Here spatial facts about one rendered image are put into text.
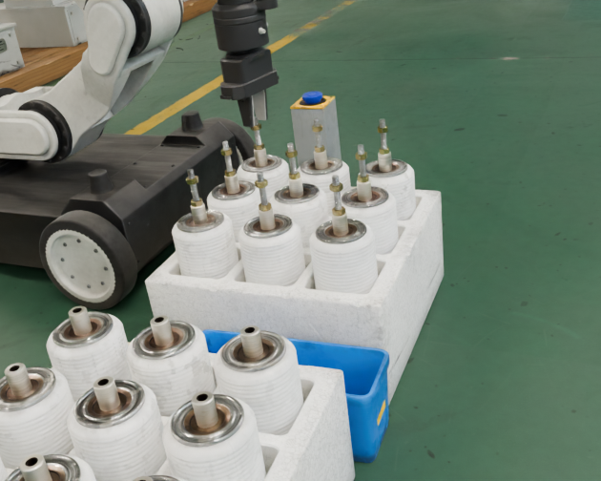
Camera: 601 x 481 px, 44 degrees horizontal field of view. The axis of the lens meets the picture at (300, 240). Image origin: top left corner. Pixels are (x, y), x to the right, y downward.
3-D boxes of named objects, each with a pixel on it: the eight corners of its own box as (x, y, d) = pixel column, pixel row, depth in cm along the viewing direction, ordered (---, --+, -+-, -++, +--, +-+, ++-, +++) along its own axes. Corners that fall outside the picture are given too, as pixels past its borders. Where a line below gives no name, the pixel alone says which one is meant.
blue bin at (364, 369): (183, 435, 111) (167, 371, 106) (215, 388, 120) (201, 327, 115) (378, 469, 101) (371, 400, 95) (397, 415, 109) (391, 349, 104)
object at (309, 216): (345, 291, 128) (335, 197, 120) (294, 308, 126) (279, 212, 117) (323, 268, 137) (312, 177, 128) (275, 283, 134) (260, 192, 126)
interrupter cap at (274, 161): (290, 162, 137) (290, 158, 136) (260, 177, 132) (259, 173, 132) (263, 155, 142) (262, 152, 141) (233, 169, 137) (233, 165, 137)
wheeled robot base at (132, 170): (-96, 263, 171) (-155, 125, 156) (52, 174, 212) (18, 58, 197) (130, 296, 145) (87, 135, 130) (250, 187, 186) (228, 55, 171)
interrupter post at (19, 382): (8, 397, 83) (-2, 373, 82) (21, 384, 85) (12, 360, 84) (24, 400, 83) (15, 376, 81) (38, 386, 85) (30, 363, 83)
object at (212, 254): (206, 340, 120) (185, 241, 112) (183, 315, 128) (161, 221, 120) (258, 318, 124) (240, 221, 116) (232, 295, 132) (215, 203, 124)
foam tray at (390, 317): (166, 371, 126) (143, 280, 118) (260, 259, 157) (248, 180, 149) (388, 407, 111) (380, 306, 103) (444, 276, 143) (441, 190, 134)
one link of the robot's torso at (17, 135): (-11, 163, 168) (-31, 107, 162) (48, 133, 184) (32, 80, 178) (59, 168, 159) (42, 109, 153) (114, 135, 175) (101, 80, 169)
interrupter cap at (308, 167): (325, 179, 128) (324, 176, 127) (292, 172, 132) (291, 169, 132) (351, 163, 133) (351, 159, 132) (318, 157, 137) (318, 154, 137)
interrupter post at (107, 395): (94, 411, 79) (87, 387, 78) (107, 397, 81) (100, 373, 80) (113, 415, 78) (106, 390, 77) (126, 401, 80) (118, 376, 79)
